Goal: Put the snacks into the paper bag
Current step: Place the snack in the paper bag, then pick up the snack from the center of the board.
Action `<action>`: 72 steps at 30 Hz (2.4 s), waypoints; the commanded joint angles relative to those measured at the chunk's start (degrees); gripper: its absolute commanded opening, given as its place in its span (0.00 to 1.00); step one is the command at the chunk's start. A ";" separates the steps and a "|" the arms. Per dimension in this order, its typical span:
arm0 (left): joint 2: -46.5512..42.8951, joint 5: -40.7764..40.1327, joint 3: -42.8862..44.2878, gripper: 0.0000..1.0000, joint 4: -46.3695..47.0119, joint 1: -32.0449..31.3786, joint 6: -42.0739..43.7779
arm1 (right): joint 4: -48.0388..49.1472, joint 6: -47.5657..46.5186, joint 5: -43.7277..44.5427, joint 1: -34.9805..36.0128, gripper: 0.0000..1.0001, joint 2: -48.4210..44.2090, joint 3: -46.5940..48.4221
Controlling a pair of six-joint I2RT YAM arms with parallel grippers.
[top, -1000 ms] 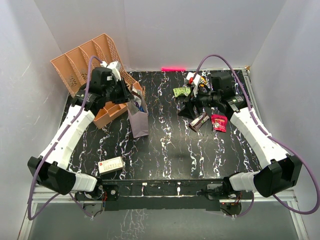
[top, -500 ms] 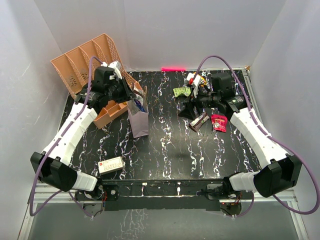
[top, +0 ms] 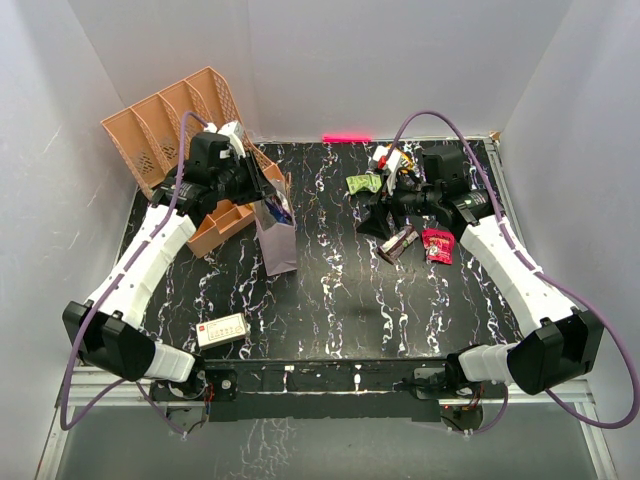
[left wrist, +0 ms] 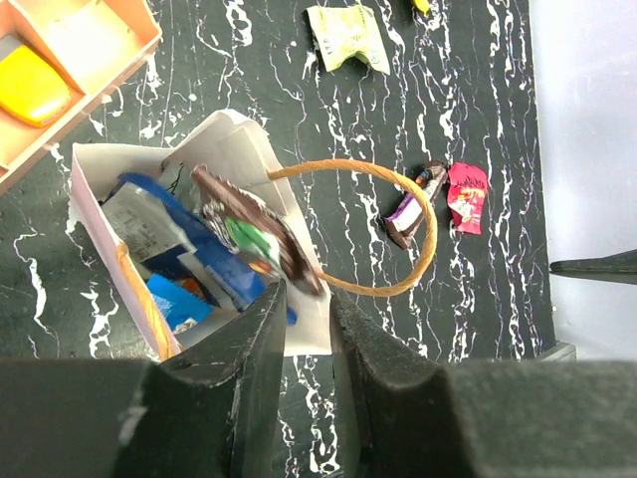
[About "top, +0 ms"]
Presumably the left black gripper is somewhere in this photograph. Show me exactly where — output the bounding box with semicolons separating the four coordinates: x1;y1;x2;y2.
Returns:
213;151;277;207

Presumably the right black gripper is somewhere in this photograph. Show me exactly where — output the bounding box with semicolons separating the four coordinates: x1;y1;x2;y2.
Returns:
356;171;441;240

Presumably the lilac paper bag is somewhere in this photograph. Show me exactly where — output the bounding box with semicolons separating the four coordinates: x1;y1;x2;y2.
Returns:
253;175;297;276

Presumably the green candy wrapper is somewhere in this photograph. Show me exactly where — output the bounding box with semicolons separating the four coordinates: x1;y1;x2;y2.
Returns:
346;173;382;195

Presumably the brown chocolate bar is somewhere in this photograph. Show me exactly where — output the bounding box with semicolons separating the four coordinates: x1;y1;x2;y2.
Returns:
376;225;418;264

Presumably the yellow m&m packet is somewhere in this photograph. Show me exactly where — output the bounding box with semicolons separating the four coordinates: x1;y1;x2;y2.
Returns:
395;149;415;175

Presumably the red candy pouch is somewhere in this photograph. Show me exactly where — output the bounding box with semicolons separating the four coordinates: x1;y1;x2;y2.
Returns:
422;228;455;265

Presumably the pink plastic file organizer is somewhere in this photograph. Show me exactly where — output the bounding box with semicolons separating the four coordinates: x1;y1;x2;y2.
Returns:
102;67;255;258

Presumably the blue white snack bag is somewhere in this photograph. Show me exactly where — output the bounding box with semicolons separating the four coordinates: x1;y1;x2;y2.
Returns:
264;197;292;225

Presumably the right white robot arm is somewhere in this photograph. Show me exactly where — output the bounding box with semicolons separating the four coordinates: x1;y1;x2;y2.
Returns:
356;145;603;397

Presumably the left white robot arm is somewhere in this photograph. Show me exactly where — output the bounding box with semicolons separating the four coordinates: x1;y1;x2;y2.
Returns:
62;122;275;399

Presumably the white red card box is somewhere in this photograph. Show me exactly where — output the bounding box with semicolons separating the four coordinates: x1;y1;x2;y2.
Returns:
196;313;250;350

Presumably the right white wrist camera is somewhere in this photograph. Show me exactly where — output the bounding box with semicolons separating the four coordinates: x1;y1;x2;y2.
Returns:
372;145;399;195

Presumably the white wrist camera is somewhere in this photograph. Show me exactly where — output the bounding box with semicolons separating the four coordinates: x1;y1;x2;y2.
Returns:
372;145;399;195
204;120;246;158

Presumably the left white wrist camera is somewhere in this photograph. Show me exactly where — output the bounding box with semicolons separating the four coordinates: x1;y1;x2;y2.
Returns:
204;120;246;158

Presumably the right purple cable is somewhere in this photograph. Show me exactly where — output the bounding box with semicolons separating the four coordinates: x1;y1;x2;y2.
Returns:
389;110;633;434

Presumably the black front mounting rail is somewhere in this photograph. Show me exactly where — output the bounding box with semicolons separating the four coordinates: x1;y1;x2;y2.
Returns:
149;355;501;424

